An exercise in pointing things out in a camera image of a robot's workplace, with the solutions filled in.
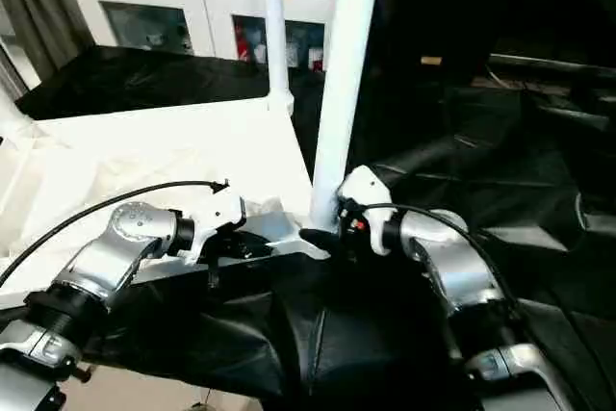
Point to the white plastic table top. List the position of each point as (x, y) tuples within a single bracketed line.
[(125, 161)]

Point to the white plastic table leg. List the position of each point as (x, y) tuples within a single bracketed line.
[(275, 26), (346, 74), (12, 117)]

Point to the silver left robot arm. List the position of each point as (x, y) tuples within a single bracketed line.
[(115, 252)]

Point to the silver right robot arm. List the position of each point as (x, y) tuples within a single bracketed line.
[(452, 257)]

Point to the black plastic mat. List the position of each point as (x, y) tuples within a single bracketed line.
[(500, 199)]

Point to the small orange label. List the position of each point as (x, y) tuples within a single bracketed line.
[(430, 60)]

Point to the grey curtain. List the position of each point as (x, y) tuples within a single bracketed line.
[(38, 7)]

